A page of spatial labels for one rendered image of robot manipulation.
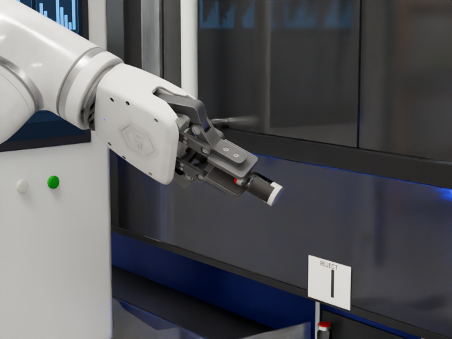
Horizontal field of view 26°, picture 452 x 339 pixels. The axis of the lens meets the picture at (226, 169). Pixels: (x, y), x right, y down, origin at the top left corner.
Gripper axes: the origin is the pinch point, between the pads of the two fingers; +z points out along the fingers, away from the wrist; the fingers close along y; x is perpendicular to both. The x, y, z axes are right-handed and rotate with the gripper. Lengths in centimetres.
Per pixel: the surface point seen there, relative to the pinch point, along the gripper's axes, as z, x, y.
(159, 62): -36, 44, -42
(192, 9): -28, 39, -22
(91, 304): -28, 16, -75
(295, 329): 7, 21, -55
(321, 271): 7.4, 20.9, -37.3
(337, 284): 10.6, 19.6, -36.1
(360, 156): 5.6, 28.2, -20.5
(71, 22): -50, 39, -38
